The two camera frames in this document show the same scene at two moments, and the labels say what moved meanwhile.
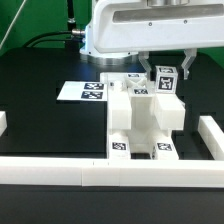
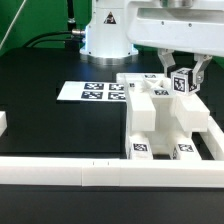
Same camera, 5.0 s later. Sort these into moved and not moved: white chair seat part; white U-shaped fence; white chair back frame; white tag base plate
Moved: white chair seat part; white chair back frame
Not moved: white tag base plate; white U-shaped fence
